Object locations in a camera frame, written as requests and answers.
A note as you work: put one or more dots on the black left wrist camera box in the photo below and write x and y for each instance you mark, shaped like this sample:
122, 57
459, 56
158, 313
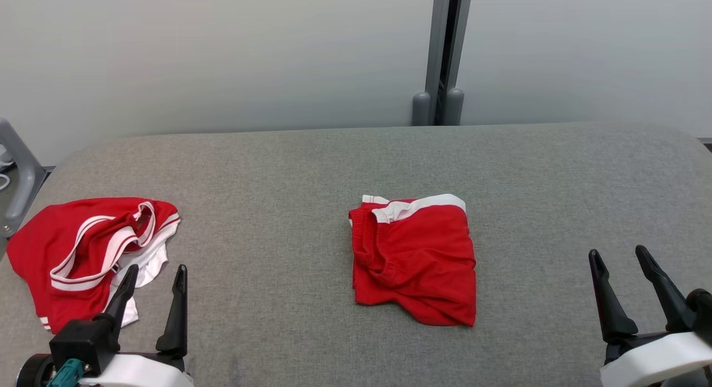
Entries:
80, 342

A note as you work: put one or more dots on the grey metal frame leg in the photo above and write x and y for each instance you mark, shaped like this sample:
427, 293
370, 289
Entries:
25, 175

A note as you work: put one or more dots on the red shorts with white trim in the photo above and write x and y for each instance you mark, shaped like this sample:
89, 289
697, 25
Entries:
428, 259

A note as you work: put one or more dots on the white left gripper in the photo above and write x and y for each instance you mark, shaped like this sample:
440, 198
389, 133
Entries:
139, 370

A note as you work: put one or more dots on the red jersey with white stripes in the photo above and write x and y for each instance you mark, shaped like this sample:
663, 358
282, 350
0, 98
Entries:
55, 242

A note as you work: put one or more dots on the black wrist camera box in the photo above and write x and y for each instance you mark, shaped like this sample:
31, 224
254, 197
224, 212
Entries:
80, 342
702, 309

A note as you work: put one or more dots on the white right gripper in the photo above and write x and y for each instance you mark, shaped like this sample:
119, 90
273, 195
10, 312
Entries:
662, 359

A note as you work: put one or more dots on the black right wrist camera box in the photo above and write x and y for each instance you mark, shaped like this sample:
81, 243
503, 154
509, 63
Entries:
702, 309

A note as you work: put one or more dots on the grey partition post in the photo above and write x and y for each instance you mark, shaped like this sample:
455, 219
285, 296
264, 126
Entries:
439, 53

